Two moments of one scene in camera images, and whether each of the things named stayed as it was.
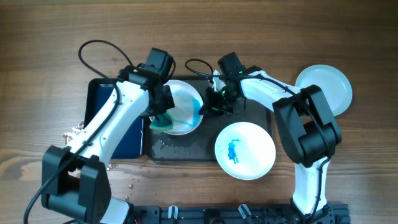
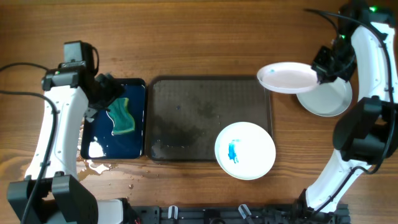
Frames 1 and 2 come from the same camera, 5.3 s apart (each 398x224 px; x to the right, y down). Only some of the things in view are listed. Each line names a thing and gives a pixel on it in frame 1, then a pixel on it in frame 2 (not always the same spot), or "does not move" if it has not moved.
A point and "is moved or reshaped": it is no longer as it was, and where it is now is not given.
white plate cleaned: [188, 102] → [285, 78]
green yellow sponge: [165, 121] is moved or reshaped
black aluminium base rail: [336, 213] does not move
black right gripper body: [220, 101] → [335, 61]
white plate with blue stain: [245, 150] does not move
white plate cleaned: [336, 87] does not move
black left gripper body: [161, 105] → [107, 89]
